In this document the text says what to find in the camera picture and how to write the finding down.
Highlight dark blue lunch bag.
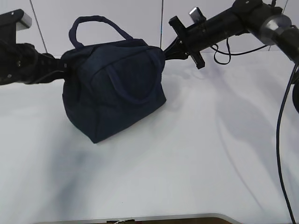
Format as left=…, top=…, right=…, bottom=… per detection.
left=61, top=15, right=166, bottom=143

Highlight dark right arm cable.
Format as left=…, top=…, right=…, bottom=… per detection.
left=211, top=38, right=299, bottom=224

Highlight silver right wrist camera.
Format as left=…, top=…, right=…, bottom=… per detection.
left=189, top=7, right=206, bottom=24

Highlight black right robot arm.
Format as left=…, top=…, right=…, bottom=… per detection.
left=164, top=0, right=299, bottom=69

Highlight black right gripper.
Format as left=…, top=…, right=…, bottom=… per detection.
left=164, top=16, right=217, bottom=69

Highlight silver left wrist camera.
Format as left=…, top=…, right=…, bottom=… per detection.
left=0, top=9, right=32, bottom=44

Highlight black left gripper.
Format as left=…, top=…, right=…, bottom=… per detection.
left=0, top=42, right=68, bottom=85

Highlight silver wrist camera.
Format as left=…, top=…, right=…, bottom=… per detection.
left=0, top=9, right=32, bottom=44
left=189, top=7, right=206, bottom=24

